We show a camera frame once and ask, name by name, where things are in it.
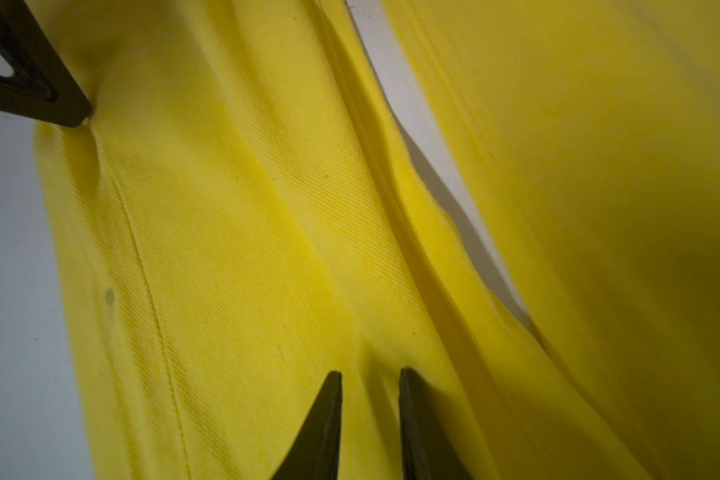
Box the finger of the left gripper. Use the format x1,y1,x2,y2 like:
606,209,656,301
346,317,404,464
0,1,93,127

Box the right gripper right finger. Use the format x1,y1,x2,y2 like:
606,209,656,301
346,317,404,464
398,368,472,480

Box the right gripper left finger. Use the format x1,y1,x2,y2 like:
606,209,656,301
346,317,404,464
272,371,343,480

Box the yellow trousers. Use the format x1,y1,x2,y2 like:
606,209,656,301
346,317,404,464
29,1,720,479

